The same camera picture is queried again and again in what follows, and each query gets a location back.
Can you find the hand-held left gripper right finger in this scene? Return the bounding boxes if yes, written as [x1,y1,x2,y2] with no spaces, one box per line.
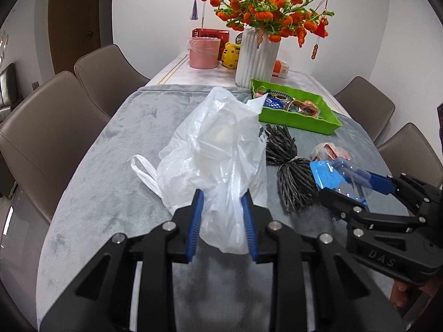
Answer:
[240,191,405,332]

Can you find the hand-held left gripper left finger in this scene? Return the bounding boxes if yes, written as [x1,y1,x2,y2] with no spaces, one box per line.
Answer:
[40,188,205,332]

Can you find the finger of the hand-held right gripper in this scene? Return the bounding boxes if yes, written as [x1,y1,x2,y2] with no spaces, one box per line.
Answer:
[318,187,426,232]
[356,170,443,215]

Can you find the blue plastic packaging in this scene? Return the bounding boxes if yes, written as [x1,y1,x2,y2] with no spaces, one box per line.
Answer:
[309,157,376,211]

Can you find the white plastic bag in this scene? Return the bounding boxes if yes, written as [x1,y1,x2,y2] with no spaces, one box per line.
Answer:
[130,86,269,254]

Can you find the person's right hand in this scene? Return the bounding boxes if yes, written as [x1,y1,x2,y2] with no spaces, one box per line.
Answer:
[388,278,443,308]

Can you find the taupe dining chair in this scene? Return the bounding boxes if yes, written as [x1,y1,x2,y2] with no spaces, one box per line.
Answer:
[334,76,396,143]
[377,122,443,192]
[74,44,151,118]
[0,71,112,224]

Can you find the dark grey tassel bundle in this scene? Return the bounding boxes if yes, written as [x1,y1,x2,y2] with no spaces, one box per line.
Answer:
[265,123,321,213]

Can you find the red and white wrapper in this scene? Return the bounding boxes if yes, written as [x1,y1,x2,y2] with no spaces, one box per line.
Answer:
[309,142,352,162]

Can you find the green plastic tray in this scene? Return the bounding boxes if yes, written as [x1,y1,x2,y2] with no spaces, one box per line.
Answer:
[250,78,343,135]

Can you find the orange patterned tape roll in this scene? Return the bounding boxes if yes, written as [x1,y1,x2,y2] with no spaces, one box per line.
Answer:
[299,100,319,116]

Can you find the grey plush blanket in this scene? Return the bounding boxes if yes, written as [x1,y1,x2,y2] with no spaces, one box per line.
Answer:
[38,85,416,332]

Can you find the orange and white package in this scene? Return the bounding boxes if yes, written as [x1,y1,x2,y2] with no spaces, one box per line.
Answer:
[272,59,289,79]

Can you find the white ribbed vase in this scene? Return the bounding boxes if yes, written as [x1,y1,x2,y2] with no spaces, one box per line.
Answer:
[235,28,280,90]

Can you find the yellow tiger toy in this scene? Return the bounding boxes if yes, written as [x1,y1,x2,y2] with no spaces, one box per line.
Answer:
[221,42,241,71]

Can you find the pink bucket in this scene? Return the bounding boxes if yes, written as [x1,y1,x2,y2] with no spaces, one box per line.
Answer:
[187,36,222,70]

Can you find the red box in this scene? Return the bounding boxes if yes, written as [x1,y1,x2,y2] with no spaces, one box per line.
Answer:
[191,28,231,61]

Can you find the orange artificial flowers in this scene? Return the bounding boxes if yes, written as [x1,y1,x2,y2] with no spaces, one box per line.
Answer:
[184,0,338,47]

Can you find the grey leather seat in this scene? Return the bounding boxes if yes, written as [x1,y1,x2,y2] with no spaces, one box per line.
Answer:
[0,62,18,111]

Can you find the brown wooden door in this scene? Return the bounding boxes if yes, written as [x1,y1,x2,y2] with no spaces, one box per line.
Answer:
[47,0,115,77]

